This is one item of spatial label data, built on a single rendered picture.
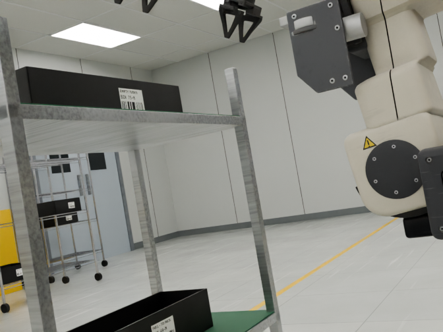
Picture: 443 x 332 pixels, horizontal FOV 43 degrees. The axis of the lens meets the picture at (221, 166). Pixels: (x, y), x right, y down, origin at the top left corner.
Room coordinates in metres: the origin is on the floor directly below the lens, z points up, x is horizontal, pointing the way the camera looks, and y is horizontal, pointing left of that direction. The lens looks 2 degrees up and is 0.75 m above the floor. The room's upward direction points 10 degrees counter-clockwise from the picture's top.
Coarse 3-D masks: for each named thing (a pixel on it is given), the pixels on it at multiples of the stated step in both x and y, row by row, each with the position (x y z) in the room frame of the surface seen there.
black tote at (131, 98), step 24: (24, 72) 1.15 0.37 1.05; (48, 72) 1.20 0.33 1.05; (72, 72) 1.26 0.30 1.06; (24, 96) 1.16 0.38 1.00; (48, 96) 1.19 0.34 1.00; (72, 96) 1.25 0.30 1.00; (96, 96) 1.32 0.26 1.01; (120, 96) 1.40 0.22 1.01; (144, 96) 1.49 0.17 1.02; (168, 96) 1.59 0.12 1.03
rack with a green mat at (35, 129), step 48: (0, 48) 0.94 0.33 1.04; (0, 96) 0.94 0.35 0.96; (240, 96) 1.71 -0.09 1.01; (0, 144) 1.22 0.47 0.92; (48, 144) 1.36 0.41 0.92; (96, 144) 1.54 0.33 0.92; (144, 144) 1.78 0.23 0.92; (240, 144) 1.70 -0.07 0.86; (144, 192) 1.91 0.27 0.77; (144, 240) 1.91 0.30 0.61; (48, 288) 0.95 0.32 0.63
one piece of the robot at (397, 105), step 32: (352, 0) 1.03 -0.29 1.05; (384, 0) 0.99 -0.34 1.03; (416, 0) 0.97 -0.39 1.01; (384, 32) 1.01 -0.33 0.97; (416, 32) 0.99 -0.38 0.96; (384, 64) 1.01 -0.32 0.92; (416, 64) 0.96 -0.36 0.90; (384, 96) 0.98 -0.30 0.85; (416, 96) 0.95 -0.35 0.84; (384, 128) 0.98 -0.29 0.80; (416, 128) 0.96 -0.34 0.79; (352, 160) 1.01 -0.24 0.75; (384, 160) 0.98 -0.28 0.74; (416, 160) 0.96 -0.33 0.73; (384, 192) 0.99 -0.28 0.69; (416, 192) 0.97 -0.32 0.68
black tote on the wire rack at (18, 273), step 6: (12, 264) 5.34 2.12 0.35; (18, 264) 5.08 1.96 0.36; (6, 270) 4.95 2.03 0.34; (12, 270) 5.01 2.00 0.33; (18, 270) 5.07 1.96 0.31; (6, 276) 4.94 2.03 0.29; (12, 276) 5.00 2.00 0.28; (18, 276) 5.06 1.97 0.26; (6, 282) 4.93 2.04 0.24; (12, 282) 4.99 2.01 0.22
